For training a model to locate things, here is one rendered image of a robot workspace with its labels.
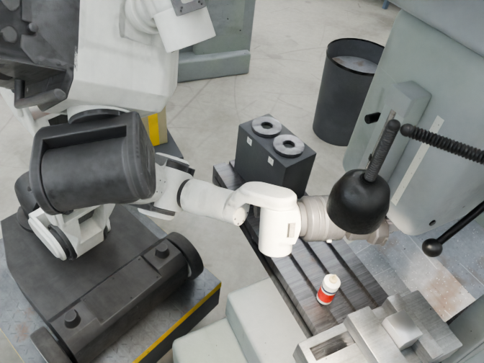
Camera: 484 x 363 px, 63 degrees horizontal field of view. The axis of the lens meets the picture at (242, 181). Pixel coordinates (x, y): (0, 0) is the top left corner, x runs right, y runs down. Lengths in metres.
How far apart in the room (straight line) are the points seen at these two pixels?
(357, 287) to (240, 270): 1.11
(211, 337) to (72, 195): 0.74
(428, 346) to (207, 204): 0.56
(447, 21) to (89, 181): 0.47
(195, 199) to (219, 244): 1.44
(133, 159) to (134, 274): 0.94
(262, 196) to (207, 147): 2.08
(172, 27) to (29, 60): 0.17
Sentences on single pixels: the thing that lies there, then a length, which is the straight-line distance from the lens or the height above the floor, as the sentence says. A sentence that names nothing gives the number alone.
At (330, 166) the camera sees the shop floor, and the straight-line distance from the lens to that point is 2.81.
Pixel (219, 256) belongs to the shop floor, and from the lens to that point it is 2.18.
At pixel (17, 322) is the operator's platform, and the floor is 0.40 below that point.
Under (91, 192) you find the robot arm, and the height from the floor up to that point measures 1.41.
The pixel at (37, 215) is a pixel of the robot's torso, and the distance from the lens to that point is 1.48.
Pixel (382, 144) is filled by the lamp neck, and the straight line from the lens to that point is 0.45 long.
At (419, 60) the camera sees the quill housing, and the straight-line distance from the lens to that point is 0.59.
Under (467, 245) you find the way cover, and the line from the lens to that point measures 1.21.
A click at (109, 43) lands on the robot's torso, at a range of 0.56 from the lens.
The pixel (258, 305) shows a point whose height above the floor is 0.82.
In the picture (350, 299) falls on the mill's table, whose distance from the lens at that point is 1.10.
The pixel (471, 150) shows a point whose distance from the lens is 0.44.
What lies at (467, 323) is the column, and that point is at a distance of 1.39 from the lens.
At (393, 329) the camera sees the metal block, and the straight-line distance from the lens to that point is 0.94.
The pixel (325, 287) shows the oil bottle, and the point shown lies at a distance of 1.01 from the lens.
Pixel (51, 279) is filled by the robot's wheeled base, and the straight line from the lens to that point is 1.52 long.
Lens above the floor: 1.81
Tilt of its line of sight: 45 degrees down
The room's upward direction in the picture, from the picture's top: 8 degrees clockwise
